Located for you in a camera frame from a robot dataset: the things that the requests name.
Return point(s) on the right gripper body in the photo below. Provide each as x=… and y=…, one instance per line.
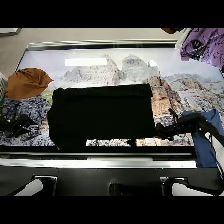
x=166, y=130

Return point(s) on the black garment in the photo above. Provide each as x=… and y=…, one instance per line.
x=100, y=113

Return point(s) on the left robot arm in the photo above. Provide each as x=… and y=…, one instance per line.
x=13, y=125

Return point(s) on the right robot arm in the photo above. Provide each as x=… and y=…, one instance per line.
x=203, y=125

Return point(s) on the blue garment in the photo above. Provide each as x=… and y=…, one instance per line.
x=205, y=150

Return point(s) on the purple patterned garment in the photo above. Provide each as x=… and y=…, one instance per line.
x=206, y=45

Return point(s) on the orange-brown garment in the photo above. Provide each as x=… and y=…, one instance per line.
x=26, y=83

